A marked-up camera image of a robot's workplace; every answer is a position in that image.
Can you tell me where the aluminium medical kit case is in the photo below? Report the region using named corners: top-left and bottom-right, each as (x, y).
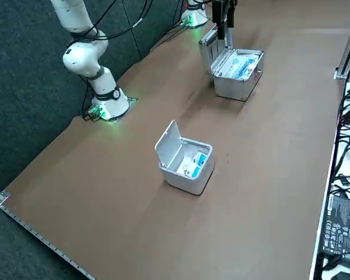
top-left (198, 24), bottom-right (265, 102)

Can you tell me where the grey lidded waste bin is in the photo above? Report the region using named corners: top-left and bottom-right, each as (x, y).
top-left (155, 120), bottom-right (215, 196)

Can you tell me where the blue face mask packet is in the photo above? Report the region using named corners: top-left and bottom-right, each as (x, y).
top-left (229, 53), bottom-right (260, 80)

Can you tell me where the blue-white swab packet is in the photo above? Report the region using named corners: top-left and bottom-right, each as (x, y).
top-left (188, 165), bottom-right (204, 179)
top-left (192, 152), bottom-right (208, 167)

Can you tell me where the labelled black power adapter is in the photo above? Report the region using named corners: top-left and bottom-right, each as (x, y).
top-left (320, 192), bottom-right (350, 265)

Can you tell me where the black cable with silver sleeve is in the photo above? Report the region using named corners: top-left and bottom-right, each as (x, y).
top-left (97, 0), bottom-right (154, 40)

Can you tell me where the aluminium post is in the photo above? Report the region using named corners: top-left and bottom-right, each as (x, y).
top-left (334, 20), bottom-right (350, 80)

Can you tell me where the black base cable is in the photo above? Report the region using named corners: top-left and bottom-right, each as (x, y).
top-left (80, 83), bottom-right (107, 122)

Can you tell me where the long aluminium edge rail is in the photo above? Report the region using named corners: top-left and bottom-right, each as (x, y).
top-left (0, 186), bottom-right (95, 280)

